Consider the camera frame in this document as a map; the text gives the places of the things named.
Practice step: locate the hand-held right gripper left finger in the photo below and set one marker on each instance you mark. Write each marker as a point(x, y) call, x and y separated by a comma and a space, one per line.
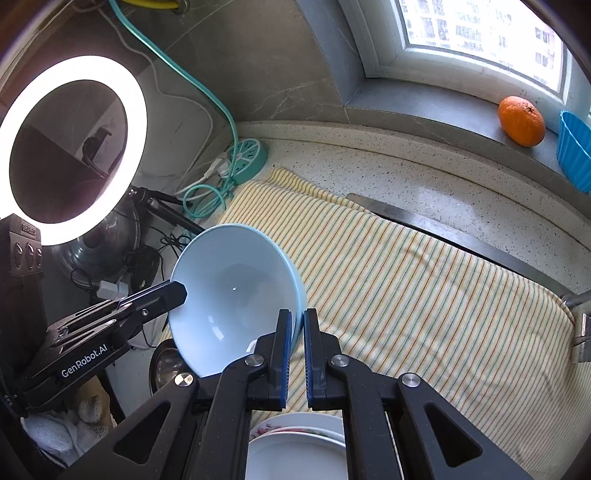
point(286, 350)

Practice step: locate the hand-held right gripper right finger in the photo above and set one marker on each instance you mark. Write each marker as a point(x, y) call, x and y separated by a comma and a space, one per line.
point(310, 355)

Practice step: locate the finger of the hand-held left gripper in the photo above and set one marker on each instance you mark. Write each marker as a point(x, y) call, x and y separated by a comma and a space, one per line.
point(152, 300)

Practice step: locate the large steel bowl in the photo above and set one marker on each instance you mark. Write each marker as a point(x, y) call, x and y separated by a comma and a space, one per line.
point(161, 364)

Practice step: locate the white plate with red flowers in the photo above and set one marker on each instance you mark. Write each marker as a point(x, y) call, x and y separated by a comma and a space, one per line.
point(295, 421)

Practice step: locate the light blue bowl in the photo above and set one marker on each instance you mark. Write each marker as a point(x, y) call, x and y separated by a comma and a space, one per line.
point(221, 300)

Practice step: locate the white plate with purple flowers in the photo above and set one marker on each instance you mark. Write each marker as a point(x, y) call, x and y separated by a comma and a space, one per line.
point(323, 436)

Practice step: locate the white plate with leaf print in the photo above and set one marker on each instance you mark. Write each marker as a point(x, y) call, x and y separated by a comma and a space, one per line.
point(295, 457)

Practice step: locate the black power adapter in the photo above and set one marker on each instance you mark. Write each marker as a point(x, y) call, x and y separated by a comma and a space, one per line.
point(143, 263)

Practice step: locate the white charger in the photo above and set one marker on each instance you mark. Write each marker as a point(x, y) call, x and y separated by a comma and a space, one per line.
point(108, 290)

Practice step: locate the white towel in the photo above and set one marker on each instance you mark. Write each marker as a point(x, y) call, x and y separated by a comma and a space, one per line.
point(87, 410)

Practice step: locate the metal pot lid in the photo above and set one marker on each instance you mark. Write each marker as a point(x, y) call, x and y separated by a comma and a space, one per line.
point(106, 244)

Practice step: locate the black tripod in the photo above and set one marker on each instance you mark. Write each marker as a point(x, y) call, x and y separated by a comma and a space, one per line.
point(161, 203)

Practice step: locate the yellow striped cloth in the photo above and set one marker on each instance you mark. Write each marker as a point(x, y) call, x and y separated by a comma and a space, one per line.
point(415, 300)

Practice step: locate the teal round power strip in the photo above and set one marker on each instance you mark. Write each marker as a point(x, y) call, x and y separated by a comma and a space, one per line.
point(251, 159)

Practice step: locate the orange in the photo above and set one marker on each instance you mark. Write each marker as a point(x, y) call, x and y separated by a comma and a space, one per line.
point(521, 121)

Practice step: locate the blue ribbed cup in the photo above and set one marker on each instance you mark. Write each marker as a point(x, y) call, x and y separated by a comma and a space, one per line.
point(575, 152)

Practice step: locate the white framed window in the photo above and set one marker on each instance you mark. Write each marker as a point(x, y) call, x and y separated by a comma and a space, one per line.
point(461, 27)

